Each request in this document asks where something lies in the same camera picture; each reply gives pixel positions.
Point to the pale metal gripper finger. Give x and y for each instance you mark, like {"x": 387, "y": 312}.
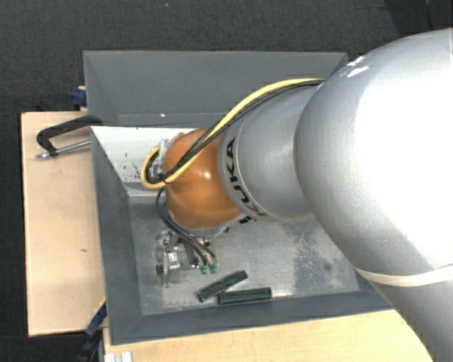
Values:
{"x": 160, "y": 269}
{"x": 168, "y": 276}

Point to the dark green flat block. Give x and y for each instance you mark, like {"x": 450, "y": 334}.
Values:
{"x": 222, "y": 285}
{"x": 244, "y": 295}

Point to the grey metal bin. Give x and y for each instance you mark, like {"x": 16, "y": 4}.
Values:
{"x": 253, "y": 250}

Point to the pale flat board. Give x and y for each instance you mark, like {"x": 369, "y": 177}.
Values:
{"x": 58, "y": 230}

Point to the black cylinder on white bracket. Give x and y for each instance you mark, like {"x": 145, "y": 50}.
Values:
{"x": 245, "y": 220}

